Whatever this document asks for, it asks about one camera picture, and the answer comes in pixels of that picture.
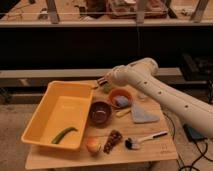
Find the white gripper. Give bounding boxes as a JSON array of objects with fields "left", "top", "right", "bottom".
[{"left": 97, "top": 66, "right": 129, "bottom": 88}]

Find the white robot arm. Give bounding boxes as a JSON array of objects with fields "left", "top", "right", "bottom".
[{"left": 103, "top": 57, "right": 213, "bottom": 138}]

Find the yellow plastic tray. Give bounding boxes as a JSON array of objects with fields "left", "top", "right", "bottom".
[{"left": 21, "top": 81, "right": 94, "bottom": 150}]

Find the orange bowl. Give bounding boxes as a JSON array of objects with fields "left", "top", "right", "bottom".
[{"left": 108, "top": 88, "right": 132, "bottom": 109}]

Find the striped green cup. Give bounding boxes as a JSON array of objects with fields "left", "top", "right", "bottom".
[{"left": 101, "top": 82, "right": 115, "bottom": 94}]

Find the blue sponge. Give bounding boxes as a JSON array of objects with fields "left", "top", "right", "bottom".
[{"left": 114, "top": 96, "right": 130, "bottom": 108}]

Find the yellow banana piece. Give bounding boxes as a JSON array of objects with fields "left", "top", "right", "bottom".
[{"left": 115, "top": 108, "right": 131, "bottom": 118}]

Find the grey blue cloth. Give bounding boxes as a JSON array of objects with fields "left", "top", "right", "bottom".
[{"left": 131, "top": 102, "right": 160, "bottom": 124}]

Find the dark brown bowl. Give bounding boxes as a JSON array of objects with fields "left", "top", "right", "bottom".
[{"left": 89, "top": 101, "right": 112, "bottom": 126}]

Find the wooden table board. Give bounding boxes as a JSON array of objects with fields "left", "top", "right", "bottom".
[{"left": 25, "top": 87, "right": 177, "bottom": 170}]

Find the brown grape bunch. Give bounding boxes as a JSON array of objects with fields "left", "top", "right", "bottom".
[{"left": 103, "top": 130, "right": 123, "bottom": 154}]

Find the black and white brush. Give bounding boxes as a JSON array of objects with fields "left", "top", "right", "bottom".
[{"left": 125, "top": 131, "right": 168, "bottom": 150}]

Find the peach coloured fruit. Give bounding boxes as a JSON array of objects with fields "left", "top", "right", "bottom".
[{"left": 86, "top": 137, "right": 101, "bottom": 155}]

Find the green chili pepper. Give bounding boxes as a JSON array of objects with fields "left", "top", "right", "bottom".
[{"left": 51, "top": 127, "right": 78, "bottom": 144}]

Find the blue foot pedal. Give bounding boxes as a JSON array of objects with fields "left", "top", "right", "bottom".
[{"left": 183, "top": 124, "right": 206, "bottom": 141}]

